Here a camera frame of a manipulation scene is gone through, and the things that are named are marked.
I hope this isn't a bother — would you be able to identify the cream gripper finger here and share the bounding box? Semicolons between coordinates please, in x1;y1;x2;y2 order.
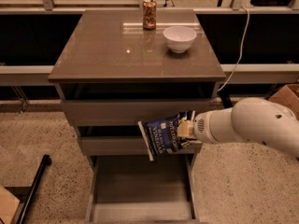
178;120;195;139

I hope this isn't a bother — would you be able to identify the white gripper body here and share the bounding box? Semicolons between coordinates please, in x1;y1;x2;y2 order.
194;111;217;144

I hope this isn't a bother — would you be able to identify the blue chip bag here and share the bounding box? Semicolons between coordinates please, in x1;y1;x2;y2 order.
138;111;198;161

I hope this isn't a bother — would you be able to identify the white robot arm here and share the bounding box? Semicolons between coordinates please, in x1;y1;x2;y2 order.
178;98;299;158

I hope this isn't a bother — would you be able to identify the grey open bottom drawer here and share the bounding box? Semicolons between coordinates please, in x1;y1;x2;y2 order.
85;155;200;224

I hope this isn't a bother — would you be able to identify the grey drawer cabinet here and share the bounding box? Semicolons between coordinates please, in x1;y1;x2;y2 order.
47;8;227;224

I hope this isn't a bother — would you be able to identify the grey middle drawer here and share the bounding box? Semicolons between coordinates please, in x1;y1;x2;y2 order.
78;134;205;157

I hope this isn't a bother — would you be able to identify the grey top drawer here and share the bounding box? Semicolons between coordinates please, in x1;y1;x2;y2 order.
61;99;216;126

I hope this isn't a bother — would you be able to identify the cardboard box right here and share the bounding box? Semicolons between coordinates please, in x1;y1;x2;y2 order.
269;84;299;120

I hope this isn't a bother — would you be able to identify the white bowl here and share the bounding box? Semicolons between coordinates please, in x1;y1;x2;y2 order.
163;26;197;53

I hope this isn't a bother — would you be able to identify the gold soda can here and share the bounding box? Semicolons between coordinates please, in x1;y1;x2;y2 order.
142;0;156;30

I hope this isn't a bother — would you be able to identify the black pole on floor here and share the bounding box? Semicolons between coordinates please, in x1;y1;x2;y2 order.
16;155;51;224

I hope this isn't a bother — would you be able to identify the wooden board bottom left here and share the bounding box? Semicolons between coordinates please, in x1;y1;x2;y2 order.
0;186;20;224

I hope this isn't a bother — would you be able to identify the black bracket behind cabinet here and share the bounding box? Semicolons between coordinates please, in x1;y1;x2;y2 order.
218;90;233;108

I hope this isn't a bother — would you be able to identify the white cable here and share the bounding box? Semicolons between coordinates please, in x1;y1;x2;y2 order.
217;6;251;92

